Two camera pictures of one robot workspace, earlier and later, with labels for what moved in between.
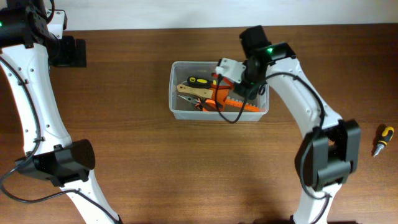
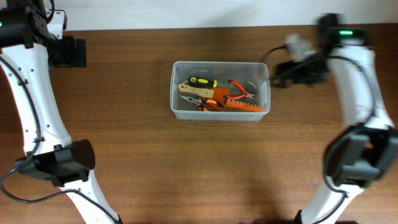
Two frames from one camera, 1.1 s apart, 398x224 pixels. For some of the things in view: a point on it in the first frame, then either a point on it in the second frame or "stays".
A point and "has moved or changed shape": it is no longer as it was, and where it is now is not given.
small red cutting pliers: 224,84 has moved or changed shape
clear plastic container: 196,94 stays
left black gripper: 76,57 stays
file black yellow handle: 201,82 stays
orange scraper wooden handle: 223,93 stays
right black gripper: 247,92 to 288,66
